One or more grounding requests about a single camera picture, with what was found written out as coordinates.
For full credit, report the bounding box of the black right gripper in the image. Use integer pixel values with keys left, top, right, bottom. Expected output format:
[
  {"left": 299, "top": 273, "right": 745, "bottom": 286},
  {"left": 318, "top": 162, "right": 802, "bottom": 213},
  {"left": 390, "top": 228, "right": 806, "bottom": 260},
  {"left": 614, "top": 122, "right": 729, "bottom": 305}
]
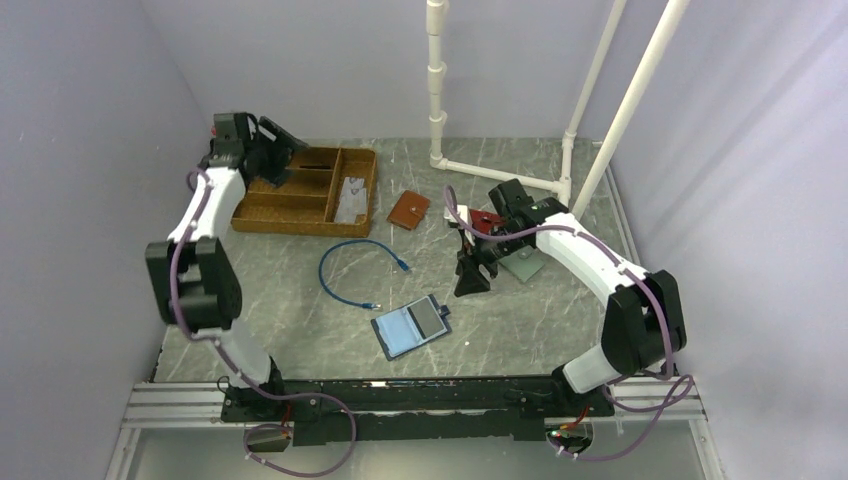
[{"left": 455, "top": 224, "right": 527, "bottom": 297}]

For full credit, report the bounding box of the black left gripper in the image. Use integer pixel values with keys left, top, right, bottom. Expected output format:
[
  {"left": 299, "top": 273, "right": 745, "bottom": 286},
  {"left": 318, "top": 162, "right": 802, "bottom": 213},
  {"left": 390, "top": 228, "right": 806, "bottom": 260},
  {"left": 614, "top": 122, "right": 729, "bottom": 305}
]
[{"left": 246, "top": 118, "right": 311, "bottom": 190}]

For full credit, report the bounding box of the white credit card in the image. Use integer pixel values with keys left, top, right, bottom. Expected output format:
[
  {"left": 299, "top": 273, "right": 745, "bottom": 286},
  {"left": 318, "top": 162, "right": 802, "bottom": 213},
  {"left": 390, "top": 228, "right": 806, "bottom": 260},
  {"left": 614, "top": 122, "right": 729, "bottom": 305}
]
[
  {"left": 334, "top": 203, "right": 367, "bottom": 224},
  {"left": 342, "top": 177, "right": 365, "bottom": 195},
  {"left": 339, "top": 188, "right": 368, "bottom": 210}
]

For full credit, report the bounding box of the blue leather card holder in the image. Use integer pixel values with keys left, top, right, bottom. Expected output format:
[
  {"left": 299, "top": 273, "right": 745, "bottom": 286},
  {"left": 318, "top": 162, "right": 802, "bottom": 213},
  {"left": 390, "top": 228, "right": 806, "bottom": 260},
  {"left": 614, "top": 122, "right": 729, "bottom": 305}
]
[{"left": 370, "top": 294, "right": 452, "bottom": 361}]

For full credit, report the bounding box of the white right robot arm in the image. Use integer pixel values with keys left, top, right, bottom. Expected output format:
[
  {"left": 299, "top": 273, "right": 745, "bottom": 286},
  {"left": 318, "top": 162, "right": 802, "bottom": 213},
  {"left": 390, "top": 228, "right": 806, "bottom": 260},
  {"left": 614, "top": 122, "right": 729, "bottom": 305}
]
[{"left": 443, "top": 179, "right": 687, "bottom": 415}]

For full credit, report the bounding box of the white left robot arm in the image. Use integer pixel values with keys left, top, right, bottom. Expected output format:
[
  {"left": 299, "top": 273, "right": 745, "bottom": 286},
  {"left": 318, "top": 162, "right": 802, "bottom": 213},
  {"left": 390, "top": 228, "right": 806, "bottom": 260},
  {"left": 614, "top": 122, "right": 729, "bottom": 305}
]
[{"left": 145, "top": 112, "right": 308, "bottom": 420}]

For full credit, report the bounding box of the red leather card holder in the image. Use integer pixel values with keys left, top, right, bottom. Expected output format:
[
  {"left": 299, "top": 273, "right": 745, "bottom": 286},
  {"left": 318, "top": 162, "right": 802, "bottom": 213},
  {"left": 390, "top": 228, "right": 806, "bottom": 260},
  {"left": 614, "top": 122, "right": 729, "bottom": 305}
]
[{"left": 469, "top": 209, "right": 504, "bottom": 235}]

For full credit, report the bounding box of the brown leather card holder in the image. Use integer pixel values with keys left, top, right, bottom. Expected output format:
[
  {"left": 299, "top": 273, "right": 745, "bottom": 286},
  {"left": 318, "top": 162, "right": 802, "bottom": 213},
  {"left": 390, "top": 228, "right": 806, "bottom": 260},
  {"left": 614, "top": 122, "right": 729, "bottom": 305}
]
[{"left": 387, "top": 190, "right": 430, "bottom": 231}]

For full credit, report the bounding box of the wicker cutlery tray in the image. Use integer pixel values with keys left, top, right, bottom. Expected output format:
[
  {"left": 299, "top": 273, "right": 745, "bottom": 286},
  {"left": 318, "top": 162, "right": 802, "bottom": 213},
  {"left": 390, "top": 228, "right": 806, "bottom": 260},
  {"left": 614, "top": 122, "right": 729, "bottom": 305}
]
[{"left": 231, "top": 147, "right": 377, "bottom": 238}]

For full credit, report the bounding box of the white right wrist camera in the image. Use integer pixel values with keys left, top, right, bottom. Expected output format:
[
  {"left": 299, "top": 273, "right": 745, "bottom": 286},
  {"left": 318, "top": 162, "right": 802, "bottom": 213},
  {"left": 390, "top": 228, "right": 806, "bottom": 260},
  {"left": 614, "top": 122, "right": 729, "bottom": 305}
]
[{"left": 443, "top": 204, "right": 472, "bottom": 230}]

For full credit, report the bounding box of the blue ethernet cable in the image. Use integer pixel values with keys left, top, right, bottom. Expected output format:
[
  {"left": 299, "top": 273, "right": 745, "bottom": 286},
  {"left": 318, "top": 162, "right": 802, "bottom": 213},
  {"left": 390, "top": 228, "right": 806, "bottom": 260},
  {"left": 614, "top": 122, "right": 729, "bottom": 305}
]
[{"left": 317, "top": 239, "right": 412, "bottom": 311}]

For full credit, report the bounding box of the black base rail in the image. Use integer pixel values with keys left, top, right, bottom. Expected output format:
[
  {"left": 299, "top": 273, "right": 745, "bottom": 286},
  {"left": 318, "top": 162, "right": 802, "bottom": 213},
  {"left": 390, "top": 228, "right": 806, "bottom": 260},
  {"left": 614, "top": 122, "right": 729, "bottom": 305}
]
[{"left": 221, "top": 374, "right": 615, "bottom": 446}]

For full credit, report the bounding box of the white pvc pipe frame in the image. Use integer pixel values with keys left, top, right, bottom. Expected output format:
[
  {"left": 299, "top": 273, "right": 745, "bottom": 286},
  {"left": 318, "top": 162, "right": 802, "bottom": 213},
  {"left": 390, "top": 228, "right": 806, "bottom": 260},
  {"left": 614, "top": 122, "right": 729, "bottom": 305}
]
[{"left": 424, "top": 0, "right": 692, "bottom": 220}]

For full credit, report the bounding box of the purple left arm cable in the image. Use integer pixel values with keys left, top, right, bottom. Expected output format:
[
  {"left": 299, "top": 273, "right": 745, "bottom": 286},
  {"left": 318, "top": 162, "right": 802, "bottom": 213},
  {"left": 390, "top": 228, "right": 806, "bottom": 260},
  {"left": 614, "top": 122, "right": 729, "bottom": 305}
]
[{"left": 166, "top": 168, "right": 359, "bottom": 480}]

